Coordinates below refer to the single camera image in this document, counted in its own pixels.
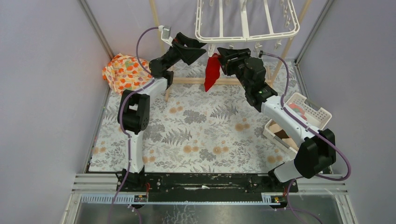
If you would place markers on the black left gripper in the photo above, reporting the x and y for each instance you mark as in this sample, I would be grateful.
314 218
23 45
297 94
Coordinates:
182 49

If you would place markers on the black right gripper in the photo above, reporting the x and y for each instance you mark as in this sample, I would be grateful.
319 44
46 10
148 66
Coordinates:
228 54

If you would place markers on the red sock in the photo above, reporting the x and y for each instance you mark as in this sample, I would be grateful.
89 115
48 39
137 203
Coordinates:
212 71

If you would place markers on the white clip sock hanger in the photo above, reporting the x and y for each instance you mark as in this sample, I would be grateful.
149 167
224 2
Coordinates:
234 21

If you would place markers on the white perforated plastic basket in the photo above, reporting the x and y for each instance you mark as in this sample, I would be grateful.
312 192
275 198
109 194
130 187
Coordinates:
318 118

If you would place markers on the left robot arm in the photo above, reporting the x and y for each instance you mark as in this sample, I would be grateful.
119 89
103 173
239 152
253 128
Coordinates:
134 110

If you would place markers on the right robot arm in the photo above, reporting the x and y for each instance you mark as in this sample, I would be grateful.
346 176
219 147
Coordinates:
316 150

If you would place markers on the wooden drying rack stand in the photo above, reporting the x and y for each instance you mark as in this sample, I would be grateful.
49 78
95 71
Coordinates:
226 81

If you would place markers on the orange floral cloth bundle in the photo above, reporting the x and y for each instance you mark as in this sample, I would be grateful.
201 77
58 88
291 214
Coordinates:
125 72

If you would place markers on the beige sock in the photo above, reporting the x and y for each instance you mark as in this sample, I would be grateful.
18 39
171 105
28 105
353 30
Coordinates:
274 127

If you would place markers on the floral patterned table mat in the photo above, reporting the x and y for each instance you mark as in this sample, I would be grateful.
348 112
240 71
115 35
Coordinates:
194 131

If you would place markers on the pink green patterned sock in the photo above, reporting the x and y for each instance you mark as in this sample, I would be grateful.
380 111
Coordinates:
298 109

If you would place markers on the brown ribbed sock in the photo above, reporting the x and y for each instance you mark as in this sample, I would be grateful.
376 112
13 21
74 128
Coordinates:
281 134

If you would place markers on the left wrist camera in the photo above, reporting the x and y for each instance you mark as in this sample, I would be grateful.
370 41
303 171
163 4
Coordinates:
166 34

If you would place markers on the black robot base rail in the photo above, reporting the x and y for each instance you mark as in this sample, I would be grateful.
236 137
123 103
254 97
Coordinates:
213 185

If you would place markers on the white slotted cable duct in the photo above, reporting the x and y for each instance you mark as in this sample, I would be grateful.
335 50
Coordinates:
261 199

